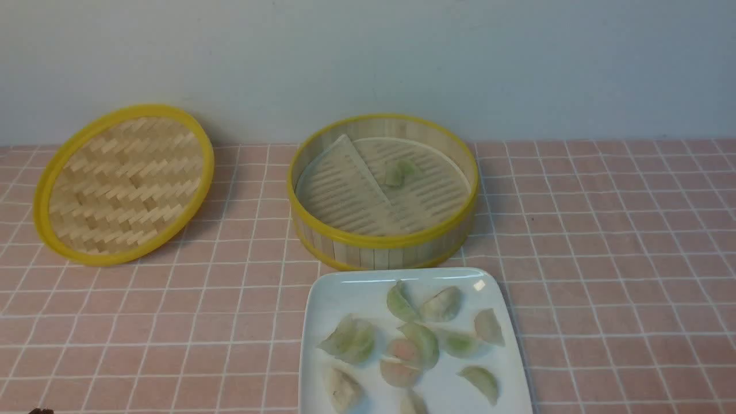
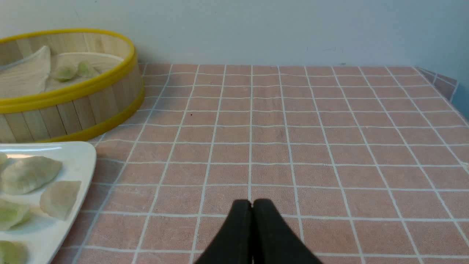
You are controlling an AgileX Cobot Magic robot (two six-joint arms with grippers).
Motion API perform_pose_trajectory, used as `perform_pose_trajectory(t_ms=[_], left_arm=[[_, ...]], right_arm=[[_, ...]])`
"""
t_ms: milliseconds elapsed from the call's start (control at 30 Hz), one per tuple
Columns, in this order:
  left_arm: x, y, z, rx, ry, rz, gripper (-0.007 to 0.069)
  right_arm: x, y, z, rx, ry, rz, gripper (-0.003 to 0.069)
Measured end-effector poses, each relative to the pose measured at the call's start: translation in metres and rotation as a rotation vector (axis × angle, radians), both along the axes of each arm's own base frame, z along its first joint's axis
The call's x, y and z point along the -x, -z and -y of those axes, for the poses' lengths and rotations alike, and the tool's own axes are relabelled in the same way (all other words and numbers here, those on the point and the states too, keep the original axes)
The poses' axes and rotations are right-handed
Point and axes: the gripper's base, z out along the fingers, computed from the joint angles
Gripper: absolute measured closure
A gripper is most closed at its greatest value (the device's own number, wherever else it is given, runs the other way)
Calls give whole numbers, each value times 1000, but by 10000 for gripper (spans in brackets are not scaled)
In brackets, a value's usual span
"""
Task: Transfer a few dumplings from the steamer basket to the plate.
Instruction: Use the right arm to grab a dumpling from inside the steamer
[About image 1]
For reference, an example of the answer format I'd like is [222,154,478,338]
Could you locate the green translucent dumpling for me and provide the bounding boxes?
[384,158,418,189]

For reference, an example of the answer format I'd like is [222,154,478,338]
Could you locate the white square plate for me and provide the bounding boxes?
[299,267,534,413]

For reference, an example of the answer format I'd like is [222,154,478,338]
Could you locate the yellow rimmed bamboo steamer basket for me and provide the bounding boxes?
[287,114,480,270]

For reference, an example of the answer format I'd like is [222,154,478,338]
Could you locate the white slotted steamer liner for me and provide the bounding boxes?
[296,134,470,237]

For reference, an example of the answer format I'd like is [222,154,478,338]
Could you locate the green dumpling top centre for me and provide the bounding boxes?
[386,280,420,323]

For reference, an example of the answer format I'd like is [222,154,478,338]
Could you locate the pale dumpling top right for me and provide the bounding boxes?
[420,286,463,323]

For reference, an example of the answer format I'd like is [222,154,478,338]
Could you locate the green dumpling left pair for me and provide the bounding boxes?
[317,314,377,365]

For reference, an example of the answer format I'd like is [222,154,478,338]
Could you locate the pink filled dumpling centre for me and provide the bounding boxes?
[385,338,421,365]

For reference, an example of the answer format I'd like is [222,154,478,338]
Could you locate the small green dumpling right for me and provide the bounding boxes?
[437,329,481,359]

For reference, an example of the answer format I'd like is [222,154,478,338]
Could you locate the pink dumpling lower centre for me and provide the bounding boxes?
[379,359,422,389]

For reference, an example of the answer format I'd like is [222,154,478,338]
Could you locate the pale dumpling far right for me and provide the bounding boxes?
[474,308,505,347]

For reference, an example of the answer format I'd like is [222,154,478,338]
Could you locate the pale dumpling lower left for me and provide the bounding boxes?
[324,367,365,413]

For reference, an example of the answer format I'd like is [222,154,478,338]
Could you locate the pale dumpling bottom edge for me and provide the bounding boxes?
[399,389,428,414]

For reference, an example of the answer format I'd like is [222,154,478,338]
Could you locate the green dumpling lower right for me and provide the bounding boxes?
[457,365,500,406]

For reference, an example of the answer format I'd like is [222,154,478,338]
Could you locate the yellow rimmed bamboo steamer lid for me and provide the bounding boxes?
[33,104,216,267]

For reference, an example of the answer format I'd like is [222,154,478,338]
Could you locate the dark object bottom left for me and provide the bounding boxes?
[29,407,55,414]

